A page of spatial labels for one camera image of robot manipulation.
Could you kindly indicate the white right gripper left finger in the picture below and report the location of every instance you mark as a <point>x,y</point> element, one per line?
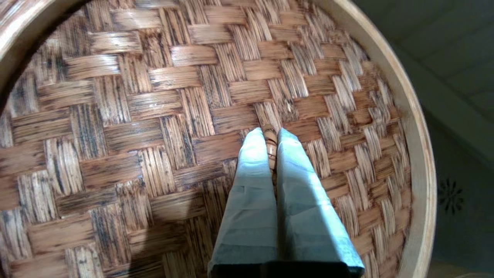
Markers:
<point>251,216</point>

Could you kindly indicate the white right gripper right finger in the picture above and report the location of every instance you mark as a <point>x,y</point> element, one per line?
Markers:
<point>308,220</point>

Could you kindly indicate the woven bamboo steamer lid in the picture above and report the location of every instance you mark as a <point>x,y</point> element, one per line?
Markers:
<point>154,135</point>
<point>13,7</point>

